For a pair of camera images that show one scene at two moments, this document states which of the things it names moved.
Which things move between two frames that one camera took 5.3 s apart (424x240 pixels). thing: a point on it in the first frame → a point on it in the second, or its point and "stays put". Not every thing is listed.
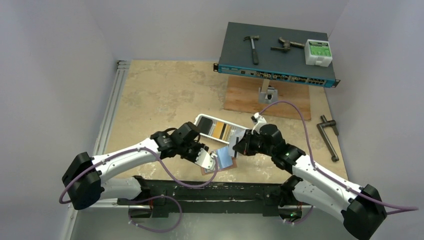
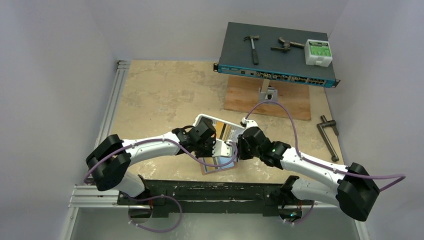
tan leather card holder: x=233 y=165 stays put
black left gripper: x=198 y=146 → x=212 y=142
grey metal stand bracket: x=267 y=94 stays put
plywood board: x=242 y=95 stays put
